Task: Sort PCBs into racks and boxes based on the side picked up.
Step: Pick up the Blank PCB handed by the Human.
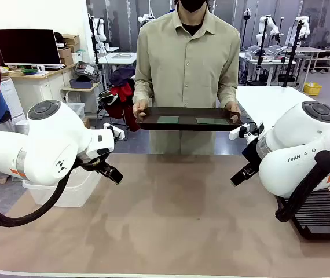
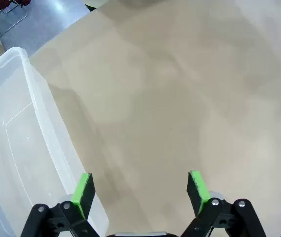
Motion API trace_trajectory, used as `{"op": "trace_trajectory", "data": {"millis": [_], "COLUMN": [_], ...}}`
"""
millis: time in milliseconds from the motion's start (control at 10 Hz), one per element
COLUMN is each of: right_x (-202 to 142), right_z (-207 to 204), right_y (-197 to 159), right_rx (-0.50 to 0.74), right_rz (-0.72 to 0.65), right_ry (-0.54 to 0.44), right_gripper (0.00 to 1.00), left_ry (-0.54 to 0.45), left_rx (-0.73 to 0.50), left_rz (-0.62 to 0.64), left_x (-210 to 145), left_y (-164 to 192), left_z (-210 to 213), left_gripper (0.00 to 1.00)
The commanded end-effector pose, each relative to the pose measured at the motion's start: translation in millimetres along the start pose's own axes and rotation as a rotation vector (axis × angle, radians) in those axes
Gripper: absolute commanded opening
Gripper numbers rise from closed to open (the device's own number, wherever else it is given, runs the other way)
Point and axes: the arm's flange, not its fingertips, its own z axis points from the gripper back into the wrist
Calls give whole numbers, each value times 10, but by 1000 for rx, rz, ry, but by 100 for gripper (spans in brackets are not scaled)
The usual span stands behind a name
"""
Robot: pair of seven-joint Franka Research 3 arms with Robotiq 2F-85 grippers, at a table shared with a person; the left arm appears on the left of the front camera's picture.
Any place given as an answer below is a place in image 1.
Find black computer monitor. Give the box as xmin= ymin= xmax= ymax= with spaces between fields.
xmin=0 ymin=28 xmax=63 ymax=70

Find dark blue bin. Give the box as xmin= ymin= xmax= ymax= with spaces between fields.
xmin=69 ymin=77 xmax=94 ymax=89

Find yellow plastic basket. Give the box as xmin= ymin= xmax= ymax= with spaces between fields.
xmin=303 ymin=82 xmax=323 ymax=97

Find person's right forearm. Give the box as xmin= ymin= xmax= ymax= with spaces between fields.
xmin=132 ymin=76 xmax=156 ymax=104

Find white cylinder container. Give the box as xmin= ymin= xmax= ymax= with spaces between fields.
xmin=14 ymin=120 xmax=30 ymax=136

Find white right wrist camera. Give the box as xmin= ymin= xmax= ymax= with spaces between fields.
xmin=229 ymin=123 xmax=266 ymax=142

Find black camera stand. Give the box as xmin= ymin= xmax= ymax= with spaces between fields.
xmin=282 ymin=19 xmax=304 ymax=87
xmin=256 ymin=16 xmax=270 ymax=85

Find clear plastic box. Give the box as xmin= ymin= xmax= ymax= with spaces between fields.
xmin=22 ymin=166 xmax=104 ymax=208

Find green rectangular PCB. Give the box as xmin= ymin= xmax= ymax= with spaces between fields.
xmin=196 ymin=116 xmax=229 ymax=125

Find green square PCB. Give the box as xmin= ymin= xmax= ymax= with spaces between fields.
xmin=156 ymin=115 xmax=179 ymax=125

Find person's left forearm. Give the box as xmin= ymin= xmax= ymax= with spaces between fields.
xmin=217 ymin=78 xmax=239 ymax=107

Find left arm black cable sleeve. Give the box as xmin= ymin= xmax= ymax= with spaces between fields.
xmin=0 ymin=158 xmax=80 ymax=228

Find white cabinet wooden top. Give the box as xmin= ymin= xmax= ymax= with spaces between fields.
xmin=8 ymin=63 xmax=76 ymax=117

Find purple cloth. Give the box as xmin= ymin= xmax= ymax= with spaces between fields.
xmin=109 ymin=65 xmax=137 ymax=87

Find person in beige shirt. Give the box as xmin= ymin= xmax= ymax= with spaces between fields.
xmin=132 ymin=0 xmax=243 ymax=155

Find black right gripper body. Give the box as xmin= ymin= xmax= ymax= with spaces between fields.
xmin=241 ymin=136 xmax=263 ymax=174

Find person's left hand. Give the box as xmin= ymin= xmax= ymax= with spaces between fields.
xmin=224 ymin=101 xmax=243 ymax=123

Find wooden shelf table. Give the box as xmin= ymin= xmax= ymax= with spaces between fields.
xmin=296 ymin=47 xmax=330 ymax=74

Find right arm black cable sleeve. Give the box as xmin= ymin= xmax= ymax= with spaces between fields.
xmin=274 ymin=149 xmax=330 ymax=223

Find grey flat case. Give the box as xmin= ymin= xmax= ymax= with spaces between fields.
xmin=75 ymin=61 xmax=99 ymax=78

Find black slotted PCB rack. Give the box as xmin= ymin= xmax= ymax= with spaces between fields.
xmin=280 ymin=187 xmax=330 ymax=240

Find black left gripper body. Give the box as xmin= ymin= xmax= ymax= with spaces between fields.
xmin=78 ymin=152 xmax=113 ymax=176

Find arm black cable sleeve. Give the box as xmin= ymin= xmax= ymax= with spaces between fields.
xmin=0 ymin=158 xmax=80 ymax=228
xmin=274 ymin=149 xmax=330 ymax=223

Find black face mask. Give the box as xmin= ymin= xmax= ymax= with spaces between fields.
xmin=180 ymin=0 xmax=206 ymax=13

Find white air purifier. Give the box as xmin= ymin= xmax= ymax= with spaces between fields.
xmin=0 ymin=76 xmax=27 ymax=122

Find stacked cardboard boxes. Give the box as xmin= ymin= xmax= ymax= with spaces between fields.
xmin=57 ymin=34 xmax=80 ymax=65

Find red black jacket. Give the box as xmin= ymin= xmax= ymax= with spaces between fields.
xmin=98 ymin=82 xmax=141 ymax=133

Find white background work table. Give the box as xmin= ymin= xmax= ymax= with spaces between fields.
xmin=97 ymin=52 xmax=138 ymax=87

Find person's right hand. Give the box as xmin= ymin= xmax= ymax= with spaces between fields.
xmin=132 ymin=100 xmax=149 ymax=119

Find small wooden side table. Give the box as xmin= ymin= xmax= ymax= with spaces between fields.
xmin=60 ymin=82 xmax=102 ymax=116

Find dark brown serving tray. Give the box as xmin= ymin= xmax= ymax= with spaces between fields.
xmin=135 ymin=106 xmax=244 ymax=133

